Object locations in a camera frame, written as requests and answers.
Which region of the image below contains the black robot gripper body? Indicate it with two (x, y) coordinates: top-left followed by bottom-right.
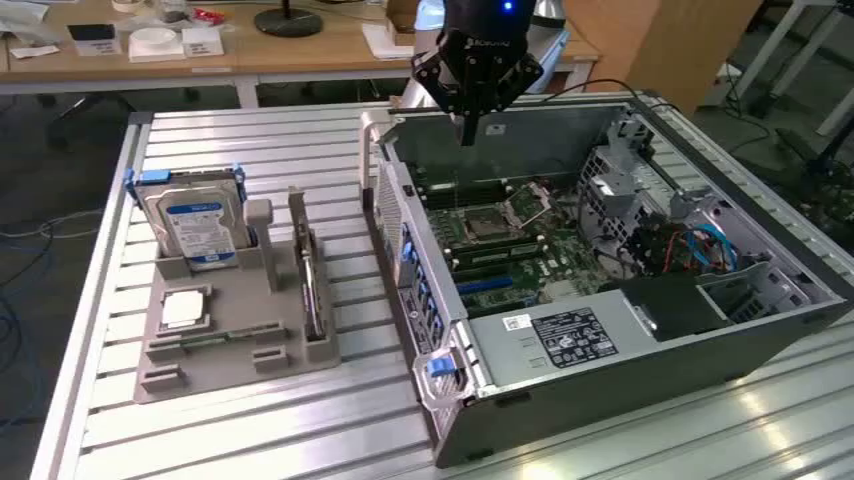
(437, 0), (537, 112)

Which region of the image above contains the green graphics card black cooler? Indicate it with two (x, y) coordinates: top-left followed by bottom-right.
(287, 185), (330, 342)

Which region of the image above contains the white booklet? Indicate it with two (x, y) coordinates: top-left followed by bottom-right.
(362, 22), (417, 62)

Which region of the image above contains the wooden desk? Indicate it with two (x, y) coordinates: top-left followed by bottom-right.
(0, 0), (602, 97)

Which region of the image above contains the wooden cabinet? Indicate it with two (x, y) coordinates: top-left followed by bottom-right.
(564, 0), (766, 115)

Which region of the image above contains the metal socket cover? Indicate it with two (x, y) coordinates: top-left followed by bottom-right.
(504, 180), (560, 221)

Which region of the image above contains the black round lamp base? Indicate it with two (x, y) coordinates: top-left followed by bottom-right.
(253, 0), (326, 38)

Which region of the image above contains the silver drive cage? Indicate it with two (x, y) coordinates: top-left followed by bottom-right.
(577, 117), (669, 242)

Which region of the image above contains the CPU socket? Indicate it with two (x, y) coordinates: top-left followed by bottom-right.
(464, 205), (516, 242)

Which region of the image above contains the black installed RAM stick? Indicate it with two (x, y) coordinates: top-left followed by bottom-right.
(446, 238), (546, 257)

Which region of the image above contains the green motherboard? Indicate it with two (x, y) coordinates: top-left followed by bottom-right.
(399, 167), (629, 321)

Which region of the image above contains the small white box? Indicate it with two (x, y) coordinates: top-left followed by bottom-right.
(181, 27), (226, 58)

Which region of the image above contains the blue expansion slot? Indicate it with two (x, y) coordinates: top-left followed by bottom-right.
(457, 276), (517, 297)

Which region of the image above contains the hard disk blue caddy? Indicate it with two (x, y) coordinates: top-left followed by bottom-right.
(123, 167), (250, 274)

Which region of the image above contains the white box black lid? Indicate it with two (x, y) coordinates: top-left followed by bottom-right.
(66, 23), (125, 58)

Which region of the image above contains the grey parts rack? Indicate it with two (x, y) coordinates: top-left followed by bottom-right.
(133, 198), (343, 405)

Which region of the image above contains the grey power supply unit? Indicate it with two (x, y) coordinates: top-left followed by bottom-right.
(466, 289), (661, 390)

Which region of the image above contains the silver disk bay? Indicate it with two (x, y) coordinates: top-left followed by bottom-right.
(697, 259), (816, 327)

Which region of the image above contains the blue case latch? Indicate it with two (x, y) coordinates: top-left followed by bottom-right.
(426, 352), (457, 380)

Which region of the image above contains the silver CPU chip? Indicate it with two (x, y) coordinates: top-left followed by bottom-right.
(162, 292), (209, 330)

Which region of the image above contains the white paper card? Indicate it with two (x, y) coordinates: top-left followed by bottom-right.
(8, 44), (63, 59)

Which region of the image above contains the green RAM stick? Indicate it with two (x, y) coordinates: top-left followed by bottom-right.
(178, 327), (263, 347)

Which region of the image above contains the black open PC case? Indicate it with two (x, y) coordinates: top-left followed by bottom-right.
(359, 89), (854, 470)

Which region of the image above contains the black cable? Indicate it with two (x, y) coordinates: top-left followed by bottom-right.
(544, 78), (676, 110)

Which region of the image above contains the red wire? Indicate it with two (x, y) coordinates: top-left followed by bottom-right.
(658, 228), (704, 275)

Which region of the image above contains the blue wire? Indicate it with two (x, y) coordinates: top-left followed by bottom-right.
(690, 224), (741, 275)

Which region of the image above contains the grey floor cable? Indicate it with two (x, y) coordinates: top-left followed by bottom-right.
(0, 209), (107, 240)

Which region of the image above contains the blue floor cable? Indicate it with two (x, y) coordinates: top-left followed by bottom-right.
(0, 239), (57, 432)

